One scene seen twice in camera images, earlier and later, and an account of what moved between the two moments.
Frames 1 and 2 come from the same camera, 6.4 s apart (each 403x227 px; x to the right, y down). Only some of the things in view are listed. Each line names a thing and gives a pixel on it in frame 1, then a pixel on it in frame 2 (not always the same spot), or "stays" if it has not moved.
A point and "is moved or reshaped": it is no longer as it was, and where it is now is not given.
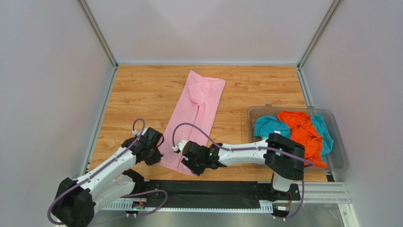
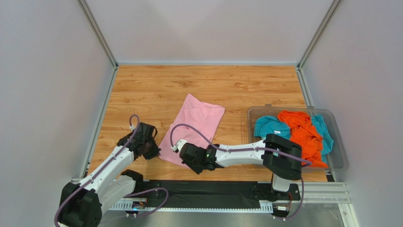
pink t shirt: [198, 104] is moved or reshaped
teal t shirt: [265, 126] stays
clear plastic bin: [315, 128] stays
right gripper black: [191, 161] stays
